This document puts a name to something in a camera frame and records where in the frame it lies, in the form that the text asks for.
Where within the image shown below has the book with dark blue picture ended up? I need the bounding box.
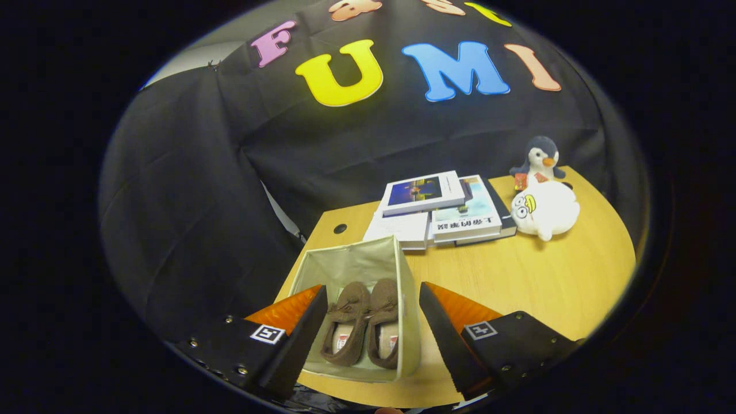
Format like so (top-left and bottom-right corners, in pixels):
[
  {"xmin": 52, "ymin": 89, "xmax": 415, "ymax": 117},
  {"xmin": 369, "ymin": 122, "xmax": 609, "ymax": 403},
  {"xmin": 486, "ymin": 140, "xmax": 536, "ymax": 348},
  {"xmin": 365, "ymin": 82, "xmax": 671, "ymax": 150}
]
[{"xmin": 381, "ymin": 170, "xmax": 466, "ymax": 217}]

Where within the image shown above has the black book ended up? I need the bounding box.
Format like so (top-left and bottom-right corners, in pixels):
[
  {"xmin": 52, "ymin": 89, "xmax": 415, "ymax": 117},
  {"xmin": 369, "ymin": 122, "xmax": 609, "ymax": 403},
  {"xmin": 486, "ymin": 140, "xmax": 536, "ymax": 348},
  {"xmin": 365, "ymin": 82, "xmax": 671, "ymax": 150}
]
[{"xmin": 454, "ymin": 177, "xmax": 518, "ymax": 247}]

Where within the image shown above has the beige fabric storage box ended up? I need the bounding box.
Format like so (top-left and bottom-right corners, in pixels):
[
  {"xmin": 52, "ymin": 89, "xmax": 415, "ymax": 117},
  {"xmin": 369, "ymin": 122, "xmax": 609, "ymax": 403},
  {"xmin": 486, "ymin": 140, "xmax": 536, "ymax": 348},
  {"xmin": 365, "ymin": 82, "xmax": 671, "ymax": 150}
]
[{"xmin": 286, "ymin": 235, "xmax": 422, "ymax": 384}]

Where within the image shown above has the white round plush toy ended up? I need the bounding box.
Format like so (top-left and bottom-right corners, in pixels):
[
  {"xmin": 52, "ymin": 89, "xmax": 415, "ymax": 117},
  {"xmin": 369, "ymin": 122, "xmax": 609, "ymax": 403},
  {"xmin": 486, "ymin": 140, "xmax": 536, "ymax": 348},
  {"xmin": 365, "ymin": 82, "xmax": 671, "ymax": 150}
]
[{"xmin": 511, "ymin": 179, "xmax": 580, "ymax": 242}]

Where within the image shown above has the book with pale sky cover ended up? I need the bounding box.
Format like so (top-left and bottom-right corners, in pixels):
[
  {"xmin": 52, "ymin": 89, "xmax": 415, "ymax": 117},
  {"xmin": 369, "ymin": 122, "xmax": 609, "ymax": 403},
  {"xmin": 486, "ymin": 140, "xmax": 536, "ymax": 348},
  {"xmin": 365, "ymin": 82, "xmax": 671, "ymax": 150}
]
[{"xmin": 430, "ymin": 175, "xmax": 503, "ymax": 243}]

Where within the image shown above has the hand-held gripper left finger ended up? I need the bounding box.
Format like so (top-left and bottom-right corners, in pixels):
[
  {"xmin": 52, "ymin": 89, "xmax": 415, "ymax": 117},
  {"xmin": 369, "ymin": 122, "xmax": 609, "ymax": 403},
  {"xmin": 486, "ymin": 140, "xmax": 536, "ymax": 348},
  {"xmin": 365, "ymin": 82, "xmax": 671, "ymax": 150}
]
[{"xmin": 172, "ymin": 285, "xmax": 328, "ymax": 401}]

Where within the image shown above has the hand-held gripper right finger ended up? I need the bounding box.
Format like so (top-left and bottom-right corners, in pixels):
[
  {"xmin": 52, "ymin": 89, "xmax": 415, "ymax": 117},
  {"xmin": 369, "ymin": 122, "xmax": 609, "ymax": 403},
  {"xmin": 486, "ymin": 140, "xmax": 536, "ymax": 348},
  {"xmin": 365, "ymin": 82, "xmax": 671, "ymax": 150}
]
[{"xmin": 419, "ymin": 281, "xmax": 578, "ymax": 401}]

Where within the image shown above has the black backdrop cloth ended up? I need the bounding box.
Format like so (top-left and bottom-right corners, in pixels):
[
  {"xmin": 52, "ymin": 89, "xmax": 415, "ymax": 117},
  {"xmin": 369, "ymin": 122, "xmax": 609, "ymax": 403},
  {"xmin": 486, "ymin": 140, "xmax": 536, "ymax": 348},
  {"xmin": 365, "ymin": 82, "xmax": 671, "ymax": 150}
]
[{"xmin": 98, "ymin": 0, "xmax": 647, "ymax": 346}]

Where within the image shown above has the plain white book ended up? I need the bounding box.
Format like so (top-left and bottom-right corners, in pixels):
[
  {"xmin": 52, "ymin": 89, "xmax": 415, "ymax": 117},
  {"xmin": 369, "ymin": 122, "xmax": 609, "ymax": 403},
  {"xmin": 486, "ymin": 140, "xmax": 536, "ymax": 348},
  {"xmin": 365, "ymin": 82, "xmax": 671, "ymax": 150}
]
[{"xmin": 362, "ymin": 210, "xmax": 432, "ymax": 251}]

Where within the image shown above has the dark shiny plastic sheet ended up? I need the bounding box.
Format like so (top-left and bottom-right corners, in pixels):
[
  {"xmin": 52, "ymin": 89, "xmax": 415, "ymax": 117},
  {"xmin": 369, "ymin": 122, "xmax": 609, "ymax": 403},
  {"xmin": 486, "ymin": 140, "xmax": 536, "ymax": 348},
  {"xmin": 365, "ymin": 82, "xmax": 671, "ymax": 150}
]
[{"xmin": 287, "ymin": 384, "xmax": 374, "ymax": 412}]

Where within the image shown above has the brown fuzzy shoe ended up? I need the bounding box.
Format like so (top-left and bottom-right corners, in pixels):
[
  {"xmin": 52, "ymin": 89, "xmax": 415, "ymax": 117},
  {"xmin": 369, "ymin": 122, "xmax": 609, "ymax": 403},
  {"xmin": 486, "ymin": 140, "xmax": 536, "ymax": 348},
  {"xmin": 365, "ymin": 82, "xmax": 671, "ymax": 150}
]
[
  {"xmin": 320, "ymin": 281, "xmax": 371, "ymax": 367},
  {"xmin": 365, "ymin": 278, "xmax": 400, "ymax": 370}
]

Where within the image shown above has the grey penguin plush toy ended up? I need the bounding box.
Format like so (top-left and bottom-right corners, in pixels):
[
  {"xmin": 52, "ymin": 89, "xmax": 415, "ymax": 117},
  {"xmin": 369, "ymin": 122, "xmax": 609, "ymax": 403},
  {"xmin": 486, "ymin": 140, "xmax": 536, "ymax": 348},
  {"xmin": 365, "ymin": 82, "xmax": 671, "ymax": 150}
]
[{"xmin": 509, "ymin": 136, "xmax": 567, "ymax": 190}]

